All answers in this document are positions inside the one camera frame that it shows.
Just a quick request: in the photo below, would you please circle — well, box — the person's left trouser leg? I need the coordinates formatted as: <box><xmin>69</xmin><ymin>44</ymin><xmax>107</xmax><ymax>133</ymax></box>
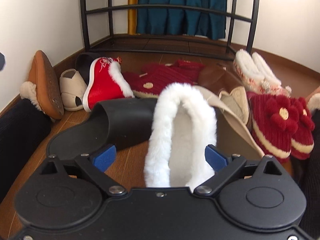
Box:
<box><xmin>0</xmin><ymin>97</ymin><xmax>52</xmax><ymax>202</ymax></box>

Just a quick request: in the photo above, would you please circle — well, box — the red knitted flower slipper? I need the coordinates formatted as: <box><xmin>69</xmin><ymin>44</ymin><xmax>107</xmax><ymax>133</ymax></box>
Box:
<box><xmin>246</xmin><ymin>92</ymin><xmax>300</xmax><ymax>159</ymax></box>
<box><xmin>290</xmin><ymin>97</ymin><xmax>316</xmax><ymax>161</ymax></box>

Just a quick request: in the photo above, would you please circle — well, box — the beige cloth shoe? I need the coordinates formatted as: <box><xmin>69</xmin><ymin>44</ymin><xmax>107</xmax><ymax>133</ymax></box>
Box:
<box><xmin>192</xmin><ymin>85</ymin><xmax>265</xmax><ymax>159</ymax></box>
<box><xmin>59</xmin><ymin>69</ymin><xmax>88</xmax><ymax>112</ymax></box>

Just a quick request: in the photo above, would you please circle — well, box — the person's trouser leg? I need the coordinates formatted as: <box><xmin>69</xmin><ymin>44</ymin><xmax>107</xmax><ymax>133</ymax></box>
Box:
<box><xmin>291</xmin><ymin>140</ymin><xmax>320</xmax><ymax>233</ymax></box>
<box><xmin>0</xmin><ymin>97</ymin><xmax>52</xmax><ymax>202</ymax></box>

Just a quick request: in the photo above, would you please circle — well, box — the brown leather shoe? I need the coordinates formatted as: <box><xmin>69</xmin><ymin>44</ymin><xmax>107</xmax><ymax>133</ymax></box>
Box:
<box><xmin>197</xmin><ymin>65</ymin><xmax>250</xmax><ymax>130</ymax></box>

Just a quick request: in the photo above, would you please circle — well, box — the pink embroidered fur-trimmed shoe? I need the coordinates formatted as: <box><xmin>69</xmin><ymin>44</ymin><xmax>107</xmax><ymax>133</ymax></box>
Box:
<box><xmin>233</xmin><ymin>49</ymin><xmax>268</xmax><ymax>93</ymax></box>
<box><xmin>251</xmin><ymin>52</ymin><xmax>292</xmax><ymax>97</ymax></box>

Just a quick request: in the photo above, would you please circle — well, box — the orange fleece-lined slipper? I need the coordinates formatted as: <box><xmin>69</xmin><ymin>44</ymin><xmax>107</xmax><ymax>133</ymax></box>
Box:
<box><xmin>305</xmin><ymin>86</ymin><xmax>320</xmax><ymax>111</ymax></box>
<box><xmin>20</xmin><ymin>50</ymin><xmax>65</xmax><ymax>121</ymax></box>

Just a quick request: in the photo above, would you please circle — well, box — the person's right trouser leg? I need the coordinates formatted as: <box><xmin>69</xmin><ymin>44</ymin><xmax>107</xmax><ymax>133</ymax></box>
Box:
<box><xmin>291</xmin><ymin>140</ymin><xmax>320</xmax><ymax>233</ymax></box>

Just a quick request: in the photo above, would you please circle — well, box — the black metal shoe rack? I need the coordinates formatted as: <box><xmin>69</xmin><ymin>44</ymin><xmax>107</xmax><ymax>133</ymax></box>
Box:
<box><xmin>80</xmin><ymin>0</ymin><xmax>262</xmax><ymax>62</ymax></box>

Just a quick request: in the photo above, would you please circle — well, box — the gold curtain trim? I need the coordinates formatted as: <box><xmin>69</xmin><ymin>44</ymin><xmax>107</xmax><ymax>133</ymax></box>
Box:
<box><xmin>128</xmin><ymin>0</ymin><xmax>139</xmax><ymax>34</ymax></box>

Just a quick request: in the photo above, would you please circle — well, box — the red embroidered fur-trimmed boot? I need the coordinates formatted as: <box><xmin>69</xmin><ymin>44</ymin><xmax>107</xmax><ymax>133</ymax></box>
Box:
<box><xmin>82</xmin><ymin>56</ymin><xmax>135</xmax><ymax>112</ymax></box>
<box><xmin>144</xmin><ymin>82</ymin><xmax>218</xmax><ymax>188</ymax></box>

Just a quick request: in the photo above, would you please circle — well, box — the black rubber slipper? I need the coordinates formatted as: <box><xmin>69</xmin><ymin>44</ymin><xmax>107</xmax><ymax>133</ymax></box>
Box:
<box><xmin>75</xmin><ymin>53</ymin><xmax>97</xmax><ymax>83</ymax></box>
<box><xmin>46</xmin><ymin>97</ymin><xmax>161</xmax><ymax>161</ymax></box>

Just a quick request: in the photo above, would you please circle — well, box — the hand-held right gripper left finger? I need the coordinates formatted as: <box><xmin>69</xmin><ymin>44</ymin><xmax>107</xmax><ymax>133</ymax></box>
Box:
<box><xmin>40</xmin><ymin>145</ymin><xmax>128</xmax><ymax>197</ymax></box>

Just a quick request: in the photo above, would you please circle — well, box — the blue curtain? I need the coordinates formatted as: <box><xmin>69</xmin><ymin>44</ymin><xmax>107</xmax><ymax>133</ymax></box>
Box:
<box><xmin>136</xmin><ymin>0</ymin><xmax>228</xmax><ymax>40</ymax></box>

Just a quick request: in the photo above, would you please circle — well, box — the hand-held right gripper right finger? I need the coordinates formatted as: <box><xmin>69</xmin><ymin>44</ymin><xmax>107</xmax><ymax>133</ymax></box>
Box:
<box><xmin>194</xmin><ymin>144</ymin><xmax>284</xmax><ymax>197</ymax></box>

